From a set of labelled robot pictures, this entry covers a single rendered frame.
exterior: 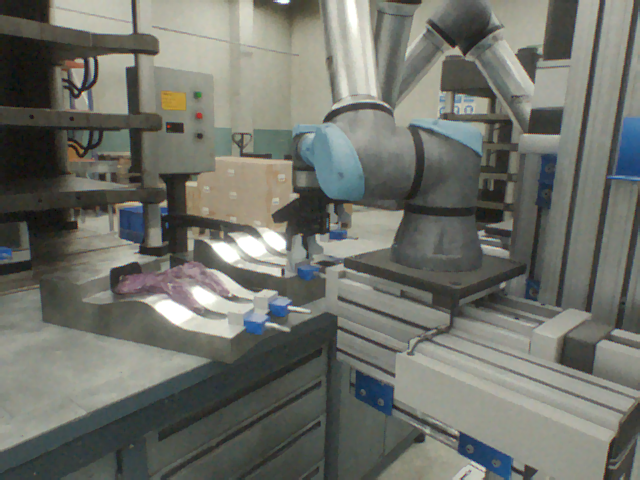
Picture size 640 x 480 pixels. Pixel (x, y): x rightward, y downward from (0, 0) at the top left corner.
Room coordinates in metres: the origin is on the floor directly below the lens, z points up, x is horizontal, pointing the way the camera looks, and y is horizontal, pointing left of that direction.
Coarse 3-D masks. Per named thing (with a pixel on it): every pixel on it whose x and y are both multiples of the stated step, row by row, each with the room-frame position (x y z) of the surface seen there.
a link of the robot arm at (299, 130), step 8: (296, 128) 1.18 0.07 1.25; (304, 128) 1.17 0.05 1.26; (312, 128) 1.17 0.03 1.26; (296, 136) 1.18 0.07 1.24; (296, 144) 1.16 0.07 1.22; (296, 152) 1.23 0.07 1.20; (296, 160) 1.18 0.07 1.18; (296, 168) 1.18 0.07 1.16; (304, 168) 1.17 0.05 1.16; (312, 168) 1.18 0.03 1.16
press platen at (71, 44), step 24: (0, 24) 1.46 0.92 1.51; (24, 24) 1.51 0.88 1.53; (48, 24) 1.56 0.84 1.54; (0, 48) 1.73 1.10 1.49; (24, 48) 1.72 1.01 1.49; (48, 48) 1.70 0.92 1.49; (72, 48) 1.68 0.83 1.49; (96, 48) 1.67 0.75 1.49; (120, 48) 1.68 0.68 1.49; (144, 48) 1.68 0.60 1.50; (96, 72) 2.04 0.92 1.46
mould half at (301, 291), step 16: (208, 240) 1.36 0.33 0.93; (240, 240) 1.42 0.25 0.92; (272, 240) 1.49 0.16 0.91; (176, 256) 1.45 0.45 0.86; (192, 256) 1.45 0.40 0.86; (208, 256) 1.35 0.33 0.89; (224, 256) 1.31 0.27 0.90; (256, 256) 1.37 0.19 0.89; (272, 256) 1.39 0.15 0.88; (320, 256) 1.38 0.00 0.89; (224, 272) 1.30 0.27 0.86; (240, 272) 1.26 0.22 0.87; (256, 272) 1.22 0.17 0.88; (272, 272) 1.20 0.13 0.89; (288, 272) 1.21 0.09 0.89; (320, 272) 1.26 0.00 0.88; (272, 288) 1.19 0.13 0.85; (288, 288) 1.16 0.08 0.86; (304, 288) 1.21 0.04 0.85; (320, 288) 1.26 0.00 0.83; (304, 304) 1.21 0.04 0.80
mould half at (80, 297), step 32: (128, 256) 1.25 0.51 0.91; (64, 288) 1.02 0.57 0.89; (96, 288) 1.05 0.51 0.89; (192, 288) 1.06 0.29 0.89; (64, 320) 1.02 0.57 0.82; (96, 320) 0.99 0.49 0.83; (128, 320) 0.96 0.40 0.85; (160, 320) 0.93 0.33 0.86; (192, 320) 0.94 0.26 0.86; (224, 320) 0.95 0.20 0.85; (192, 352) 0.90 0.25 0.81; (224, 352) 0.87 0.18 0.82
